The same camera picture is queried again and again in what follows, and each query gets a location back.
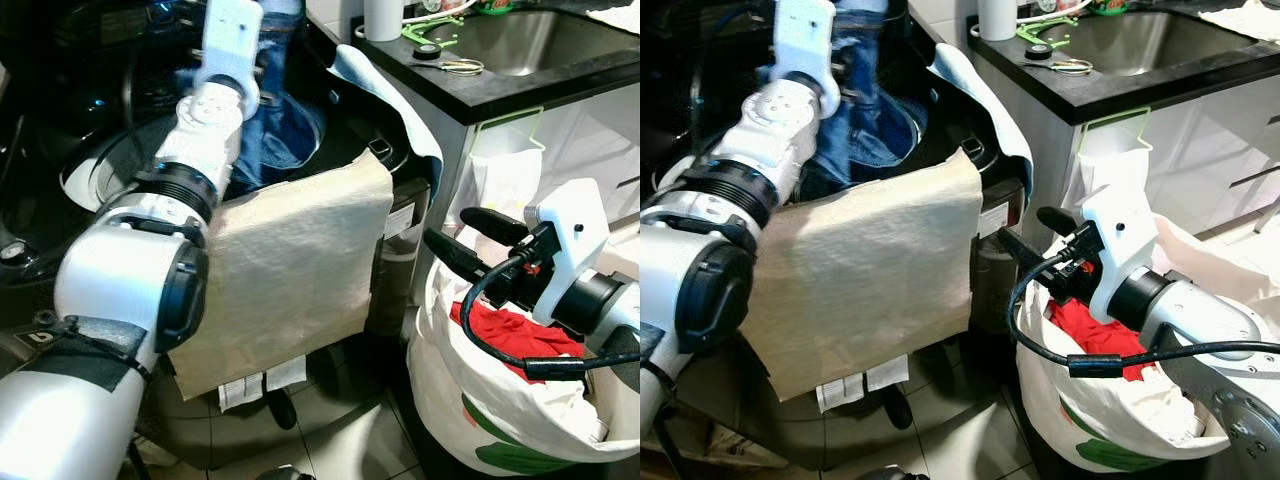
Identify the white light blue cloth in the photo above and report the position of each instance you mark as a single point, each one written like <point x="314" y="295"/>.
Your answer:
<point x="990" y="110"/>
<point x="400" y="110"/>

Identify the steel sink basin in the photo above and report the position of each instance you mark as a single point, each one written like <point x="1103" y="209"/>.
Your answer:
<point x="1140" y="40"/>
<point x="540" y="45"/>

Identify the black round sink plug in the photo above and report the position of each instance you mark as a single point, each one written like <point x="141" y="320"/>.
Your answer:
<point x="1038" y="50"/>
<point x="426" y="52"/>

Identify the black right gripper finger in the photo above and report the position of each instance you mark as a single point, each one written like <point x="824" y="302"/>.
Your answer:
<point x="455" y="255"/>
<point x="1058" y="222"/>
<point x="492" y="224"/>
<point x="1025" y="250"/>

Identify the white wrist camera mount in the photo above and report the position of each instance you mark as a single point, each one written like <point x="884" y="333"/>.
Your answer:
<point x="805" y="40"/>
<point x="230" y="40"/>
<point x="580" y="250"/>
<point x="1125" y="240"/>

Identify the white cabinet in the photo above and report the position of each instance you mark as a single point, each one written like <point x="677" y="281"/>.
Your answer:
<point x="590" y="140"/>
<point x="1210" y="140"/>

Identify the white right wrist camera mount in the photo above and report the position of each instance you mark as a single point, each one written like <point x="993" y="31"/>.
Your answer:
<point x="580" y="250"/>
<point x="1125" y="240"/>

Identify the white cylindrical cup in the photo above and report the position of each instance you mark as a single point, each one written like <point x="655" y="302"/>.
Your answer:
<point x="383" y="20"/>
<point x="998" y="20"/>

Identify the green plastic hanger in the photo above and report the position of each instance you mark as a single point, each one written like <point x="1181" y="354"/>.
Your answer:
<point x="420" y="35"/>
<point x="1035" y="35"/>

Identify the red garment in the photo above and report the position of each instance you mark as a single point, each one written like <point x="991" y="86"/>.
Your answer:
<point x="510" y="335"/>
<point x="1100" y="335"/>

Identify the white plastic bag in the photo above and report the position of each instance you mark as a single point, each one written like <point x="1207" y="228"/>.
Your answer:
<point x="505" y="180"/>
<point x="1110" y="170"/>

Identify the blue denim jeans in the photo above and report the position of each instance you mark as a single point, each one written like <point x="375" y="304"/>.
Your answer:
<point x="870" y="130"/>
<point x="280" y="130"/>

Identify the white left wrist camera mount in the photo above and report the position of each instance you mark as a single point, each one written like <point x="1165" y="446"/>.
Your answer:
<point x="230" y="40"/>
<point x="805" y="40"/>

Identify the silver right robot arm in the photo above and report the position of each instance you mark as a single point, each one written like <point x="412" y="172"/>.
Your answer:
<point x="625" y="300"/>
<point x="1200" y="320"/>

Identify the black kitchen counter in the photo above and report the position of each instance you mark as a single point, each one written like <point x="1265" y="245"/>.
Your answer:
<point x="520" y="95"/>
<point x="1150" y="95"/>

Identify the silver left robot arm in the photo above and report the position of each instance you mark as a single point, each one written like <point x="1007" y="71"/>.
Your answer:
<point x="120" y="280"/>
<point x="690" y="270"/>

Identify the black washing machine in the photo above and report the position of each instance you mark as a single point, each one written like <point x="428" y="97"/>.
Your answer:
<point x="50" y="100"/>
<point x="945" y="110"/>

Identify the white laundry bag green print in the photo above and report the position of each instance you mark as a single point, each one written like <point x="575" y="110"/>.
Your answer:
<point x="1080" y="410"/>
<point x="470" y="400"/>

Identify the white cloth on counter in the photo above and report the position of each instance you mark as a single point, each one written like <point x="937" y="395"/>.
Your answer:
<point x="620" y="15"/>
<point x="1245" y="20"/>

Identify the beige cloth with white tags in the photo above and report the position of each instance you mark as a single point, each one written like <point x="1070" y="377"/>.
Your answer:
<point x="290" y="270"/>
<point x="860" y="280"/>

